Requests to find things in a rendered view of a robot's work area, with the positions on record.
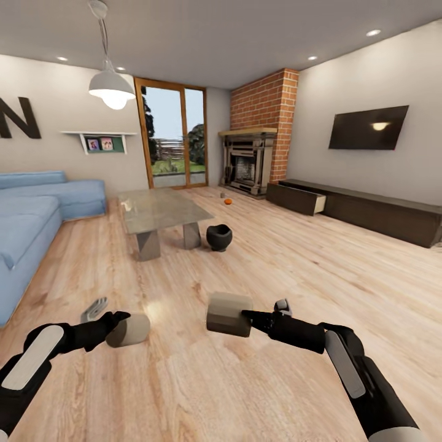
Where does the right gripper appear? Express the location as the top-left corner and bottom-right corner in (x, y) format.
(241, 310), (308, 349)

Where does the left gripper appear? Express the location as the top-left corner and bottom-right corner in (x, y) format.
(82, 311), (131, 352)

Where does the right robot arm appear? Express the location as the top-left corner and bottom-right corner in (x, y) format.
(241, 299), (429, 442)

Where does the cauldron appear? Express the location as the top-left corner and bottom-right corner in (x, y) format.
(206, 224), (233, 252)

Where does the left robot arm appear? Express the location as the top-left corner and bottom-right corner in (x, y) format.
(0, 297), (131, 442)

